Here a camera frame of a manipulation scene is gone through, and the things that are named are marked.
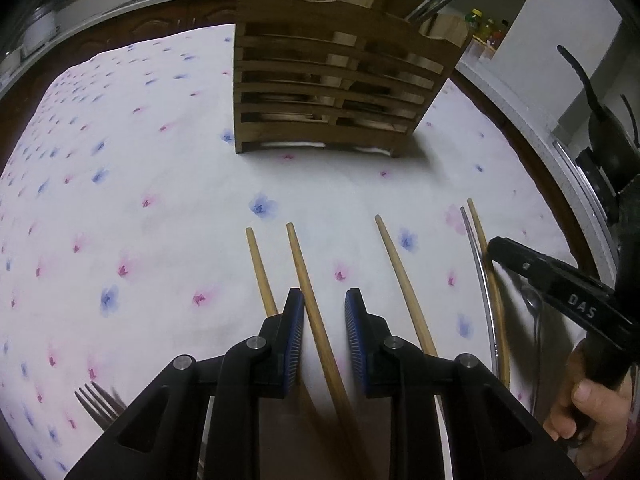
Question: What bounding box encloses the person's right hand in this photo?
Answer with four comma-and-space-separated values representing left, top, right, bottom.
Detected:
544, 340, 632, 474

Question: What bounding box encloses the small metal spoon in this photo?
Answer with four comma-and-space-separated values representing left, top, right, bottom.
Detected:
514, 276, 544, 416

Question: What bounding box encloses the silver fork left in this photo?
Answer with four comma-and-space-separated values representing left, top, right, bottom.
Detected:
74, 382, 127, 431

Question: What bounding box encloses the black wok with lid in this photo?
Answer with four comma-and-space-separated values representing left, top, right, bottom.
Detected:
556, 44, 639, 196

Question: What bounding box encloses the floral white table cloth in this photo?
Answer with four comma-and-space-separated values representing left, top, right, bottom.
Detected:
1, 25, 572, 479

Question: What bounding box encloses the spice jar rack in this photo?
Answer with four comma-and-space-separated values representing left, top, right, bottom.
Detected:
465, 8, 510, 60

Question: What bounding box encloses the wooden utensil holder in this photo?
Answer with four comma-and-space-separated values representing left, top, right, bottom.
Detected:
233, 0, 471, 157

